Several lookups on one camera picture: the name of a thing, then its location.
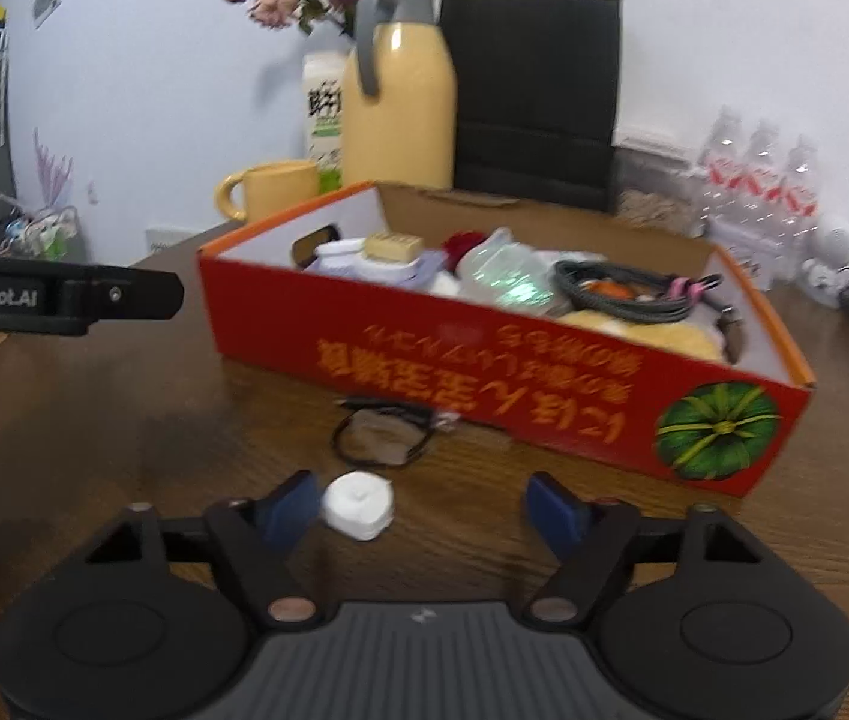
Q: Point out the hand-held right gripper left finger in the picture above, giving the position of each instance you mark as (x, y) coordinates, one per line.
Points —
(289, 510)

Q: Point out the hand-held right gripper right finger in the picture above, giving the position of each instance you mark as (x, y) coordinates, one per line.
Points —
(555, 514)

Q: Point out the orange cardboard box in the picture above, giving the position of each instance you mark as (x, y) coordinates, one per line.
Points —
(469, 367)

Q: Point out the yellow sponge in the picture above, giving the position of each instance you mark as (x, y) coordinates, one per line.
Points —
(642, 337)

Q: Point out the yellow mug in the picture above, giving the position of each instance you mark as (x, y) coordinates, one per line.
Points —
(282, 187)

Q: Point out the small orange item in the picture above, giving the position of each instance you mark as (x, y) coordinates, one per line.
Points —
(612, 289)

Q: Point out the clear plastic bag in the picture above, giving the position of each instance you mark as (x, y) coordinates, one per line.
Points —
(507, 274)

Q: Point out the white jar purple label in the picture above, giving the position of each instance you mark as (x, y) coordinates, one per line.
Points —
(342, 255)

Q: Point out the purple cloth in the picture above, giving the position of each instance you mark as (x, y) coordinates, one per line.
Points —
(430, 266)

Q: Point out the beige wooden block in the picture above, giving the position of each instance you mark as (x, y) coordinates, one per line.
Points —
(394, 247)

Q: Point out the red artificial flower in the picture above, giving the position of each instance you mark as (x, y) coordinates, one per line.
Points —
(462, 246)

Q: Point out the white milk carton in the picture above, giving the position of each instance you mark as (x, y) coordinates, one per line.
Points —
(323, 112)

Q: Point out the white tin box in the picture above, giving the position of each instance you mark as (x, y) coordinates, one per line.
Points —
(750, 255)

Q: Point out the clear container of seeds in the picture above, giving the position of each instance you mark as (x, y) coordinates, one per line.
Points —
(649, 202)

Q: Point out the yellow thermos jug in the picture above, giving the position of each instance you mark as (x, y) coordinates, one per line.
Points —
(402, 105)

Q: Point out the white flat box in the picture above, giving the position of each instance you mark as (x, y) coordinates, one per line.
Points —
(657, 144)

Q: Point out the clear water bottle red label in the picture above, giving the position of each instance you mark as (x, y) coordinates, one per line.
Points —
(760, 172)
(799, 187)
(720, 165)

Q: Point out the white robot toy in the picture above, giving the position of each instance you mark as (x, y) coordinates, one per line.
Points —
(833, 240)

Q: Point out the black paper bag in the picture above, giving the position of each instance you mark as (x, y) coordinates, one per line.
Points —
(529, 90)

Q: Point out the small wall switch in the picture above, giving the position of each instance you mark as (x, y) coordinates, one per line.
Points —
(92, 193)

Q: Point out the purple wall sticker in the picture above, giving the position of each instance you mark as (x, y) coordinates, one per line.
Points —
(49, 172)

